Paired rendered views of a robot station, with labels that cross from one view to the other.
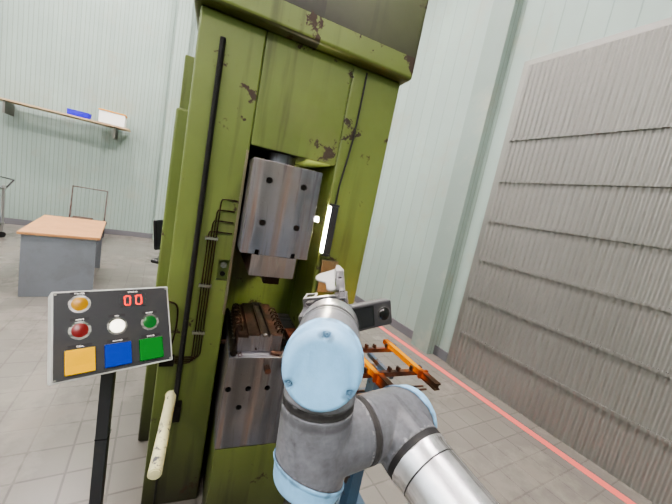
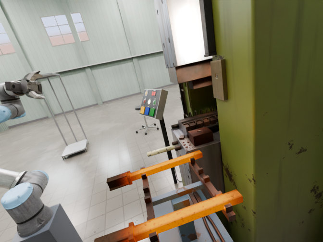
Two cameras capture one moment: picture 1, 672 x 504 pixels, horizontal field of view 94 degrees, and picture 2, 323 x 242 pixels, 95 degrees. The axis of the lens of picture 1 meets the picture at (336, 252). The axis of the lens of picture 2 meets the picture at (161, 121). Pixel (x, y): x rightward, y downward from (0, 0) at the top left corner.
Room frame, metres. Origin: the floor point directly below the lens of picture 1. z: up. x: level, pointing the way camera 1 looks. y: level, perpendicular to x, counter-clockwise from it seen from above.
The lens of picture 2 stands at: (1.51, -0.70, 1.37)
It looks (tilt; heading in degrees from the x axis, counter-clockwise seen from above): 19 degrees down; 107
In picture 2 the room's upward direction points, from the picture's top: 13 degrees counter-clockwise
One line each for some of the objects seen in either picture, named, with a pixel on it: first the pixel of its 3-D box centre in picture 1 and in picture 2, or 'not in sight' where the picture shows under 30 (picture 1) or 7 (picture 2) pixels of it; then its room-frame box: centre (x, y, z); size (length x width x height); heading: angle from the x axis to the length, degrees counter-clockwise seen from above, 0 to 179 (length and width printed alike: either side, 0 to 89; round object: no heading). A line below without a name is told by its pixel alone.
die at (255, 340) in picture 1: (254, 323); (209, 119); (1.54, 0.34, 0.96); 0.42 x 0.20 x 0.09; 23
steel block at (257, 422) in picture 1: (257, 369); (217, 154); (1.57, 0.30, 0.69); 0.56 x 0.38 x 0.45; 23
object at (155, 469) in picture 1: (164, 428); (168, 148); (1.13, 0.55, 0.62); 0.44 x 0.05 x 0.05; 23
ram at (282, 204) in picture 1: (282, 209); (201, 21); (1.56, 0.30, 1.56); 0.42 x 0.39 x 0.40; 23
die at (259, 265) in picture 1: (265, 256); (203, 67); (1.54, 0.34, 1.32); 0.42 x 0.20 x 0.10; 23
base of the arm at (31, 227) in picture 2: not in sight; (33, 216); (0.35, -0.23, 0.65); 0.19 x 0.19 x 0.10
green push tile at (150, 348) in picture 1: (151, 348); (152, 112); (1.05, 0.59, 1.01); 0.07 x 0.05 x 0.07; 138
